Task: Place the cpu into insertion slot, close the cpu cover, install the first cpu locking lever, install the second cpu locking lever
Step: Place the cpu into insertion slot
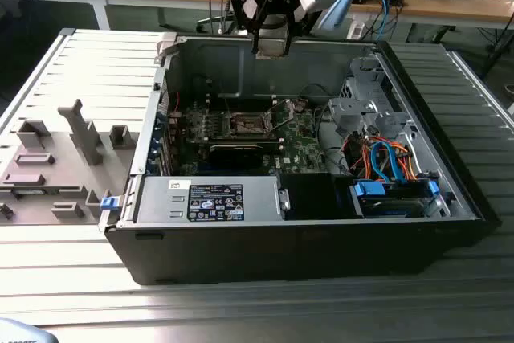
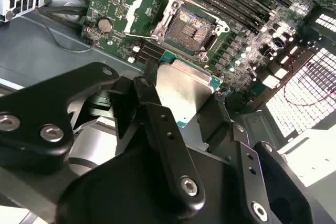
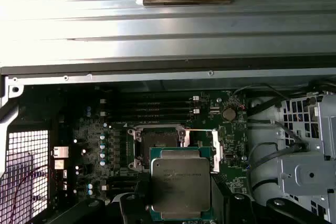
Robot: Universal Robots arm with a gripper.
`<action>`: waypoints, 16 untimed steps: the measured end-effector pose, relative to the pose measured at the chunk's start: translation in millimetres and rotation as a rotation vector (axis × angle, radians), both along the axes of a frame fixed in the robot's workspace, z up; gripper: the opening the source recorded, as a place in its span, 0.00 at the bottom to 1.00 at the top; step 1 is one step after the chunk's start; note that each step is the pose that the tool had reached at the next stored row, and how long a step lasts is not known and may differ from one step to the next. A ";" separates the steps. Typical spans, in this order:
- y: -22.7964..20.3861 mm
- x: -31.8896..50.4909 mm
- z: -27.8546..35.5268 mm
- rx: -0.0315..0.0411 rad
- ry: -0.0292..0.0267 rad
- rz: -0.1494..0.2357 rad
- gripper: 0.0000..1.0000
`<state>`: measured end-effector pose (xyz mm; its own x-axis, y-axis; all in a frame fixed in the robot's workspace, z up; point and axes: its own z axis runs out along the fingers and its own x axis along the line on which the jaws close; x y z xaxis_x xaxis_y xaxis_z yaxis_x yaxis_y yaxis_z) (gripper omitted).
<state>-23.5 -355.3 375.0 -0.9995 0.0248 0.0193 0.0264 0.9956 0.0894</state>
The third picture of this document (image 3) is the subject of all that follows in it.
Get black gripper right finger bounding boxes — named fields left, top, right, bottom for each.
left=211, top=175, right=330, bottom=224

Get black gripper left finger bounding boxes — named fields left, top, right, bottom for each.
left=61, top=173, right=151, bottom=224

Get CPU with silver top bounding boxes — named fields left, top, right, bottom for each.
left=149, top=146, right=212, bottom=221

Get metal socket cover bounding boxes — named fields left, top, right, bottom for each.
left=180, top=128, right=224, bottom=174

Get CPU socket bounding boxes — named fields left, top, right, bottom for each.
left=127, top=126, right=190, bottom=173

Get RAM slot black clips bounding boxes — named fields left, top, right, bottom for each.
left=101, top=102, right=199, bottom=111
left=101, top=115, right=199, bottom=123

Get RAM slot white clips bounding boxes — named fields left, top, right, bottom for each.
left=100, top=108, right=200, bottom=117
left=100, top=95, right=200, bottom=104

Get metal drive cage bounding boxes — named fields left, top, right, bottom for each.
left=278, top=91, right=336, bottom=224

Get green motherboard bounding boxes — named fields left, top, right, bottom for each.
left=70, top=90, right=249, bottom=224

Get coin cell battery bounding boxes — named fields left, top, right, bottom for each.
left=222, top=107, right=236, bottom=121

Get black PC case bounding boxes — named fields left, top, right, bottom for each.
left=0, top=65, right=336, bottom=224

